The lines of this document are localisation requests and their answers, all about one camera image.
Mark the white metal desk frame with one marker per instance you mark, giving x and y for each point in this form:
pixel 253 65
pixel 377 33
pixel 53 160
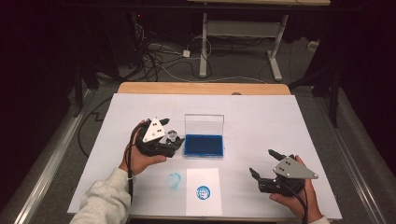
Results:
pixel 243 28

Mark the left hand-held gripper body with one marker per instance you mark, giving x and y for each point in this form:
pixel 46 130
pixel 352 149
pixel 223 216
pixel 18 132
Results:
pixel 154 133

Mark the black metal stand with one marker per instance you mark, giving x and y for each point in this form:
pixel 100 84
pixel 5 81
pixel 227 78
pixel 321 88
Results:
pixel 334 99
pixel 77 93

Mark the blue ink pad box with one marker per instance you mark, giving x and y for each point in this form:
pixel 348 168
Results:
pixel 203 144

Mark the white paper sheet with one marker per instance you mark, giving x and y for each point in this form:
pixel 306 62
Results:
pixel 204 180

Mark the metal floor rail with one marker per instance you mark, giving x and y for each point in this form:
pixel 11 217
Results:
pixel 358 180
pixel 49 168

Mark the light desk top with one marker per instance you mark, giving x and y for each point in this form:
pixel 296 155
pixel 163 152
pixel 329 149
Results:
pixel 258 2

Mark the person's left hand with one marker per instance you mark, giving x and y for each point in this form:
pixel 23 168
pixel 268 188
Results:
pixel 140 163

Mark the person's right hand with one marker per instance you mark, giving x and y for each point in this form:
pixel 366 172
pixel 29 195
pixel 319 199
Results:
pixel 299 203

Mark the white power adapter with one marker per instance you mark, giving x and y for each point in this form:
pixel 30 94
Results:
pixel 186 53

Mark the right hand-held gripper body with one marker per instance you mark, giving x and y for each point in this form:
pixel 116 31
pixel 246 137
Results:
pixel 292 169

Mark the large white table cover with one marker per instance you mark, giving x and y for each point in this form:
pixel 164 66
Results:
pixel 249 124

